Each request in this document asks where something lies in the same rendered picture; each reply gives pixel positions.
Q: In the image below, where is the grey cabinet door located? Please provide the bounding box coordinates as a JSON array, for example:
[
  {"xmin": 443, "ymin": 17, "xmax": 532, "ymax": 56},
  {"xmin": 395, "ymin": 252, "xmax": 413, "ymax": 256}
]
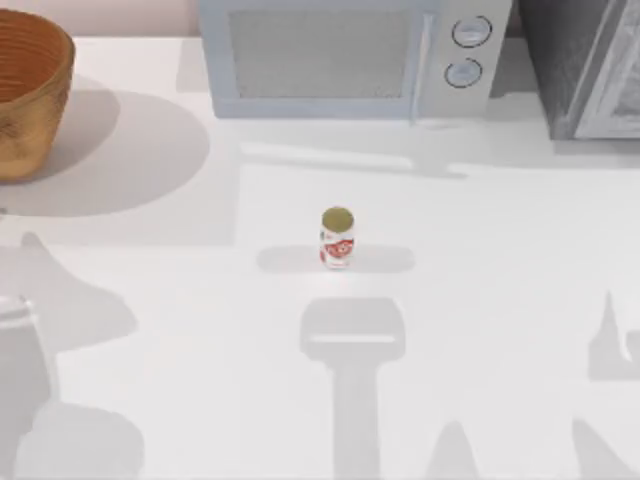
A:
[{"xmin": 572, "ymin": 0, "xmax": 640, "ymax": 140}]

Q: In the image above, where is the pale microwave oven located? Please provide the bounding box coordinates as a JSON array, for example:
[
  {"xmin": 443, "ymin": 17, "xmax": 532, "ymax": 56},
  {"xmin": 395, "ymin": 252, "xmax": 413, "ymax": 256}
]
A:
[{"xmin": 198, "ymin": 0, "xmax": 513, "ymax": 124}]

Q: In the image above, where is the grey cabinet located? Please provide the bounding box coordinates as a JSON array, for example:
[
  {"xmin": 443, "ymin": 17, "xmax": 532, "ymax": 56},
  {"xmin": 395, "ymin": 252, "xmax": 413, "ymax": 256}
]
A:
[{"xmin": 517, "ymin": 0, "xmax": 640, "ymax": 142}]

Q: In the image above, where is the microwave oven door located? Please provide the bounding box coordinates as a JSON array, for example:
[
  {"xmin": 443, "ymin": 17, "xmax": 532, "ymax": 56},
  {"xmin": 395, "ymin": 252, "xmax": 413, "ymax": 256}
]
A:
[{"xmin": 199, "ymin": 0, "xmax": 441, "ymax": 120}]

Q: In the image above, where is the microwave door handle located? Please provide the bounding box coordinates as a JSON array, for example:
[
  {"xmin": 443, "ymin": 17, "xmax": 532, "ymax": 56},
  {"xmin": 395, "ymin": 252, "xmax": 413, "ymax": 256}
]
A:
[{"xmin": 410, "ymin": 13, "xmax": 434, "ymax": 126}]

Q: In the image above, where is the brown woven basket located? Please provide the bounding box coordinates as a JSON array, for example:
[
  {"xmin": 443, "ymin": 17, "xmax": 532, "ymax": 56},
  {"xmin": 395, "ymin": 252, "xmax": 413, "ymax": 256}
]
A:
[{"xmin": 0, "ymin": 10, "xmax": 77, "ymax": 182}]

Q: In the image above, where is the round microwave knob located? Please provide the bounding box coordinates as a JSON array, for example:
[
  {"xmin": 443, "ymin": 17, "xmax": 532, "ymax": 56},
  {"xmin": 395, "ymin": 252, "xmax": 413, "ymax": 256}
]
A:
[
  {"xmin": 443, "ymin": 56, "xmax": 484, "ymax": 90},
  {"xmin": 451, "ymin": 14, "xmax": 494, "ymax": 49}
]

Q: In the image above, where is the red and white can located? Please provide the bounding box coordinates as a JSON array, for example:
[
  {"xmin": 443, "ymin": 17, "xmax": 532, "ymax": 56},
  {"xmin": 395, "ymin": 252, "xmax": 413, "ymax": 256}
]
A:
[{"xmin": 318, "ymin": 206, "xmax": 357, "ymax": 271}]

